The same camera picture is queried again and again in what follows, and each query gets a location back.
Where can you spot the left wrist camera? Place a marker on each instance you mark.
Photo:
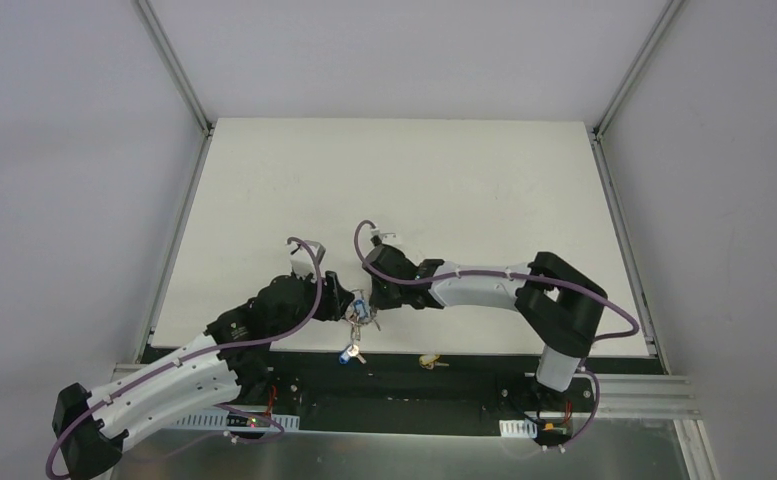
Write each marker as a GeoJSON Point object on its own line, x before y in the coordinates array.
{"type": "Point", "coordinates": [305, 258]}

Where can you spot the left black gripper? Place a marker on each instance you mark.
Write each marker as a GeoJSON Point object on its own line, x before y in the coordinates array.
{"type": "Point", "coordinates": [334, 297]}

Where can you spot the right white cable duct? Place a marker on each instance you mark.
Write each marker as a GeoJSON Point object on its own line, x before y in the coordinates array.
{"type": "Point", "coordinates": [518, 429]}

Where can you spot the aluminium frame post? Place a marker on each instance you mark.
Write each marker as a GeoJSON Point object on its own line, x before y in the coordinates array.
{"type": "Point", "coordinates": [638, 66]}
{"type": "Point", "coordinates": [169, 57]}

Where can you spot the white cable duct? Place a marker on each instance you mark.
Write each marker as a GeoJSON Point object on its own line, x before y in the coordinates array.
{"type": "Point", "coordinates": [518, 429]}
{"type": "Point", "coordinates": [218, 419]}

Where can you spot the key with blue tag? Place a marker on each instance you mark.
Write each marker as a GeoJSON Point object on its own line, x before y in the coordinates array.
{"type": "Point", "coordinates": [350, 353]}

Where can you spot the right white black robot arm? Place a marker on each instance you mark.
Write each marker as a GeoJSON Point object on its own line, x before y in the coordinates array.
{"type": "Point", "coordinates": [561, 305]}

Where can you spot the right aluminium frame post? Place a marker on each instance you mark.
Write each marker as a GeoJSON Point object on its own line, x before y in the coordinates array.
{"type": "Point", "coordinates": [638, 66]}

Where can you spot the key with yellow tag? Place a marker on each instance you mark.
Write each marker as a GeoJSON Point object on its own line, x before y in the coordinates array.
{"type": "Point", "coordinates": [430, 362]}

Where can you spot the left white cable duct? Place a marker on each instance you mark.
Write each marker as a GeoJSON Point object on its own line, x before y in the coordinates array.
{"type": "Point", "coordinates": [218, 419]}

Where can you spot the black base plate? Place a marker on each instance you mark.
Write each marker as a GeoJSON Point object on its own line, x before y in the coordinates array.
{"type": "Point", "coordinates": [465, 395]}

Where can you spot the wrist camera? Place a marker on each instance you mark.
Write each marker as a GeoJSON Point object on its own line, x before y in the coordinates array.
{"type": "Point", "coordinates": [378, 237]}
{"type": "Point", "coordinates": [305, 258]}

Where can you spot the silver keyring with keys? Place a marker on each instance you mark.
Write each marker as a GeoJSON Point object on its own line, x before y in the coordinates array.
{"type": "Point", "coordinates": [360, 314]}

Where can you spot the left aluminium frame post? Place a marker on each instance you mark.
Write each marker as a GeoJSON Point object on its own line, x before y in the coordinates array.
{"type": "Point", "coordinates": [169, 57]}

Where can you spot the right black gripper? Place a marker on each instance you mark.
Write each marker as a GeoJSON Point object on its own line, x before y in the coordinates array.
{"type": "Point", "coordinates": [380, 283]}

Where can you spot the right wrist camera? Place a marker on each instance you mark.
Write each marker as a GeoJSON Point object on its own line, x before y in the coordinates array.
{"type": "Point", "coordinates": [378, 237]}

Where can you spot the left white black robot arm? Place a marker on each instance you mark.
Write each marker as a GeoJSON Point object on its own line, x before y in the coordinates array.
{"type": "Point", "coordinates": [95, 427]}

